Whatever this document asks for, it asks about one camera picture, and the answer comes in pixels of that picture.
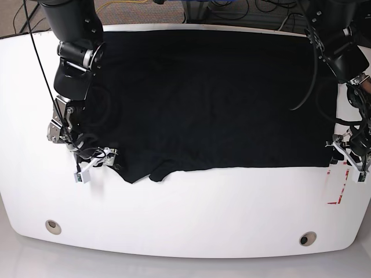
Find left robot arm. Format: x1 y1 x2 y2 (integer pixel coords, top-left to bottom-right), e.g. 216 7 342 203
294 1 370 164

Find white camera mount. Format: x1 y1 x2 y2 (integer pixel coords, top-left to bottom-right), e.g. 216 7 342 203
332 132 370 183
74 148 117 184

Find left table grommet hole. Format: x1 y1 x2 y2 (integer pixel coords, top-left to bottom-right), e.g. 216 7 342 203
45 220 61 235

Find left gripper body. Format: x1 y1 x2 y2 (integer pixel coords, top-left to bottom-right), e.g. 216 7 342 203
348 131 370 162

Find right table grommet hole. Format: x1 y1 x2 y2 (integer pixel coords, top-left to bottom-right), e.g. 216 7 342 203
299 231 317 247

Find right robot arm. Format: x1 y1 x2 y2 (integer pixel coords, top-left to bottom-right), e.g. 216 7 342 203
37 1 120 170

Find black t-shirt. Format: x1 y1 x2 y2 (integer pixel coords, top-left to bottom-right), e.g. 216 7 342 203
79 30 338 183

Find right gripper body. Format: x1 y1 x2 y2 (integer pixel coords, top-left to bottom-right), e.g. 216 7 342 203
65 136 100 160

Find table grommet hole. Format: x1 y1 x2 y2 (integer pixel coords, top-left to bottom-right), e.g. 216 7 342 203
45 220 61 235
299 231 317 247

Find red tape marking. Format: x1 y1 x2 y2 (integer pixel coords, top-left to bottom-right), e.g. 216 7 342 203
322 162 350 205

